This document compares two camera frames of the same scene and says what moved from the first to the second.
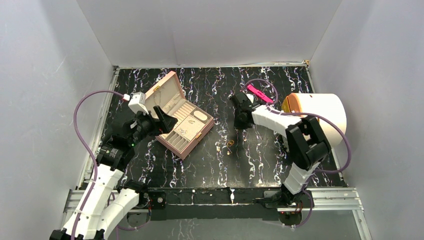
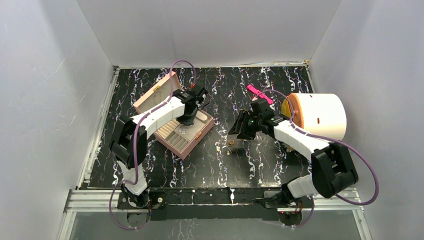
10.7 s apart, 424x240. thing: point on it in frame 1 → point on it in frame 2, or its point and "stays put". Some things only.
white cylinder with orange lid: [330, 106] stays put
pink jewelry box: [193, 123] stays put
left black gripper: [168, 124] → [187, 122]
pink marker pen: [259, 93] stays put
